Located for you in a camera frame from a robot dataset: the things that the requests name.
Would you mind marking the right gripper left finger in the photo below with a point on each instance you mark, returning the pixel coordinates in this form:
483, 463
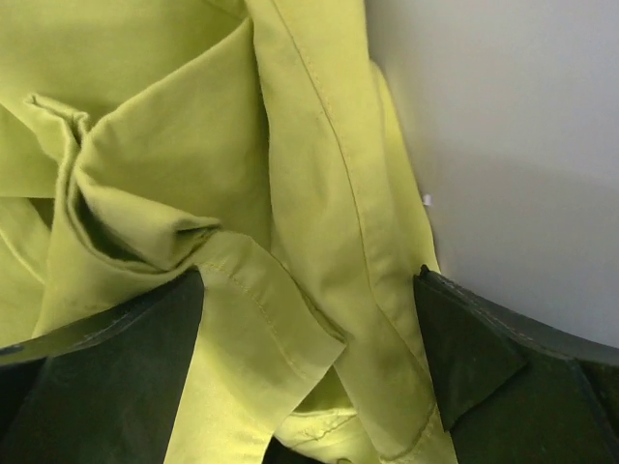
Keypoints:
104, 389

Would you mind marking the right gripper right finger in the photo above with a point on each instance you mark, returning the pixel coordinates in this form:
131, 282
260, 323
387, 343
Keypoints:
511, 389

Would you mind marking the yellow-green cloth garment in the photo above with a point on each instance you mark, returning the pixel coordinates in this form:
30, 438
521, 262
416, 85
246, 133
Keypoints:
257, 142

